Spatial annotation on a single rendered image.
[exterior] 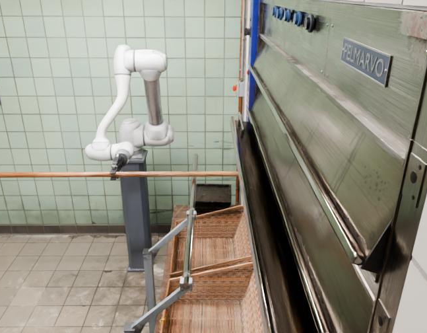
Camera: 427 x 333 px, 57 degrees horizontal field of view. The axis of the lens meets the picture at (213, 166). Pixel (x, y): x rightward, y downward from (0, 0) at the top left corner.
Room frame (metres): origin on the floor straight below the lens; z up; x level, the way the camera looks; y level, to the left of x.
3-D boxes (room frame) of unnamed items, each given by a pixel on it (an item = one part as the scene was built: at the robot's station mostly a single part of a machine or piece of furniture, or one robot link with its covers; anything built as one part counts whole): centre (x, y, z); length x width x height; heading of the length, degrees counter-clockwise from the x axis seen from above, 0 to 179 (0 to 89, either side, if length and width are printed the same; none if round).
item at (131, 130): (2.74, 0.59, 1.17); 0.18 x 0.16 x 0.22; 92
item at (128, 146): (2.32, 0.57, 1.20); 0.16 x 0.13 x 0.11; 1
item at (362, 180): (1.42, -0.27, 1.80); 1.79 x 0.11 x 0.19; 1
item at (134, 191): (2.74, 0.60, 0.50); 0.21 x 0.21 x 1.00; 1
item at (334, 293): (1.42, -0.27, 1.54); 1.79 x 0.11 x 0.19; 1
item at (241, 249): (1.99, 0.01, 0.72); 0.56 x 0.49 x 0.28; 2
